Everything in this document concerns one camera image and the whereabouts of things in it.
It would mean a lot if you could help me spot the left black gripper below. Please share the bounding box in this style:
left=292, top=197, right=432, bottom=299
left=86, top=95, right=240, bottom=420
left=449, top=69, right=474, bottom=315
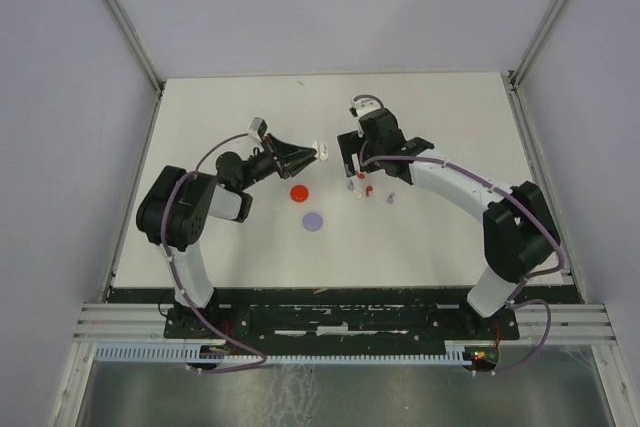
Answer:
left=240, top=132, right=319, bottom=190

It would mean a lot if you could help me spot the white round charging case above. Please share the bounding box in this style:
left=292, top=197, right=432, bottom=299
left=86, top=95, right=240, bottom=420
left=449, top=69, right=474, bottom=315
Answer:
left=312, top=141, right=329, bottom=162

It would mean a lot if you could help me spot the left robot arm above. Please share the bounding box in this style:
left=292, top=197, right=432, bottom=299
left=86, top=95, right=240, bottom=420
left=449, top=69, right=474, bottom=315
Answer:
left=135, top=134, right=328, bottom=337

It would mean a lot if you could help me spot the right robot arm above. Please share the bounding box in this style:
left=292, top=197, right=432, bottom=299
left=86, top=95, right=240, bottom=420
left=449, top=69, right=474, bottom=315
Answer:
left=337, top=102, right=565, bottom=338

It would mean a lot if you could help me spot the orange round charging case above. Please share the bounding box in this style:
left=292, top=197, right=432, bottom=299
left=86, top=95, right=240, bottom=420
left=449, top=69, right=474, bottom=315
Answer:
left=289, top=184, right=309, bottom=203

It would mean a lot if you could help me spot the purple round charging case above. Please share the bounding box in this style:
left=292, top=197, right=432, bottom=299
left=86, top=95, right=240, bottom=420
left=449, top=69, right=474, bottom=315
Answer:
left=302, top=212, right=324, bottom=232

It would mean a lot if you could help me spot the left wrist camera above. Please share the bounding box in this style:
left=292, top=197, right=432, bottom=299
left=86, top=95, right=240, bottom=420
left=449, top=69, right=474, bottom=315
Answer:
left=247, top=117, right=268, bottom=143

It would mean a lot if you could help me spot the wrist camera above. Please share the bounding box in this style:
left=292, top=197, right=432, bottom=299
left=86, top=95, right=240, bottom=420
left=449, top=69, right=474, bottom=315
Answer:
left=349, top=95, right=384, bottom=118
left=247, top=117, right=268, bottom=143

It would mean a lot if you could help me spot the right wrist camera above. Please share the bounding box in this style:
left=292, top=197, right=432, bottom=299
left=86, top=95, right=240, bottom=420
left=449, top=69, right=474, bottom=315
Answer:
left=349, top=95, right=384, bottom=118

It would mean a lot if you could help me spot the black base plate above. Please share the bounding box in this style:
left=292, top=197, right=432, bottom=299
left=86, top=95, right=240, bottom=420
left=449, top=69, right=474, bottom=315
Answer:
left=164, top=287, right=520, bottom=350

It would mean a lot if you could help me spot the left aluminium frame post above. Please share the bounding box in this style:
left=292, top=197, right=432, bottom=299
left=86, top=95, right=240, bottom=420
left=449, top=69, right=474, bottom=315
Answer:
left=102, top=0, right=165, bottom=92

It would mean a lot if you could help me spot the aluminium frame post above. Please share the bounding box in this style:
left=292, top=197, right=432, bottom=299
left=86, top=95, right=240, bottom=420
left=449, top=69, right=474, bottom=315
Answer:
left=509, top=0, right=572, bottom=90
left=102, top=0, right=165, bottom=92

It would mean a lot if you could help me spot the white slotted cable duct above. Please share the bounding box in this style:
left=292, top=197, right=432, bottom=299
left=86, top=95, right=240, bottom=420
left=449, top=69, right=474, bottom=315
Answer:
left=93, top=341, right=474, bottom=362

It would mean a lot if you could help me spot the right aluminium frame post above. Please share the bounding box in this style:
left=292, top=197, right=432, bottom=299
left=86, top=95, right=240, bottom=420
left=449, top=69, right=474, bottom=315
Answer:
left=509, top=0, right=572, bottom=90

